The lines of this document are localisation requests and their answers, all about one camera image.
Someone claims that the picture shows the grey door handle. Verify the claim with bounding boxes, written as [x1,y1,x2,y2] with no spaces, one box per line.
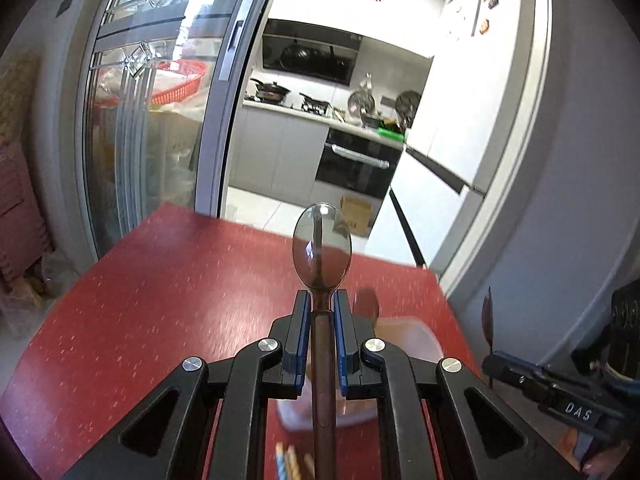
[218,0,256,82]

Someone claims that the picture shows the white upper cabinets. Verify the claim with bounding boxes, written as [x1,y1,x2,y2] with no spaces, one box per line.
[264,0,458,59]

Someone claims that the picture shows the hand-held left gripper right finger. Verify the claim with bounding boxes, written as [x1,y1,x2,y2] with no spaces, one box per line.
[332,289,583,480]

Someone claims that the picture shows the round dark steamer rack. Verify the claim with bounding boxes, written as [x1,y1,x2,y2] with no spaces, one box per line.
[394,89,421,127]

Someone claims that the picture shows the red plastic basket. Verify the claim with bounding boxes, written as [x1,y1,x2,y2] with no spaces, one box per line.
[97,59,208,107]

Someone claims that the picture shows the round metal steamer rack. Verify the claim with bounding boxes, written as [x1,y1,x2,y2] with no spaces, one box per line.
[347,88,376,114]

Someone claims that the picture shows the white refrigerator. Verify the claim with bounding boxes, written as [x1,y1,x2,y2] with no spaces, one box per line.
[389,0,540,281]

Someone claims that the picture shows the black range hood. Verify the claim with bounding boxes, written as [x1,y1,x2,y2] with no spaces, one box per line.
[261,18,362,87]

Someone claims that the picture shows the cardboard box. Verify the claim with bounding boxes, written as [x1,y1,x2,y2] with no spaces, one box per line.
[339,195,377,239]

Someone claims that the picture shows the black wok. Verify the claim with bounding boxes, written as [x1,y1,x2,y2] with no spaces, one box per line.
[249,78,292,104]

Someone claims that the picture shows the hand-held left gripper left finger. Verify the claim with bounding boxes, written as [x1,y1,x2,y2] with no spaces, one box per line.
[62,290,313,480]

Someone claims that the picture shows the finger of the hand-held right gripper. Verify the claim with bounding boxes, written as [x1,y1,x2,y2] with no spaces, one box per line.
[482,359,629,442]
[492,352,608,392]

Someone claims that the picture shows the grey kitchen base cabinets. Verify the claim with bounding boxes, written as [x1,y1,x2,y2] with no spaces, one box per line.
[234,100,407,200]

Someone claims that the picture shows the gas stove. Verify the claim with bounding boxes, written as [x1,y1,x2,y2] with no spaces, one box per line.
[245,95,334,116]

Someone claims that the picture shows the person's right hand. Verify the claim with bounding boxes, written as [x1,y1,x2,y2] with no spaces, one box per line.
[557,427,640,478]

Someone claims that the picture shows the clear plastic bag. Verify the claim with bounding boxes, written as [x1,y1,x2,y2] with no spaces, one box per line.
[0,254,77,342]

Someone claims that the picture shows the translucent plastic container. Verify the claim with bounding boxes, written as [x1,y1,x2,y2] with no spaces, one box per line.
[277,316,443,431]

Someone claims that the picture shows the stack of pink stools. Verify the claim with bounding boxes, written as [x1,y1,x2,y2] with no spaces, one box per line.
[0,140,54,292]

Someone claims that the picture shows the glass sliding door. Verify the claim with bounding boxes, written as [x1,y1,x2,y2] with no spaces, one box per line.
[75,0,287,261]

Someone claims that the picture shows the black built-in oven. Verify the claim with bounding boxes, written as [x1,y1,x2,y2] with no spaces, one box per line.
[315,127,404,199]

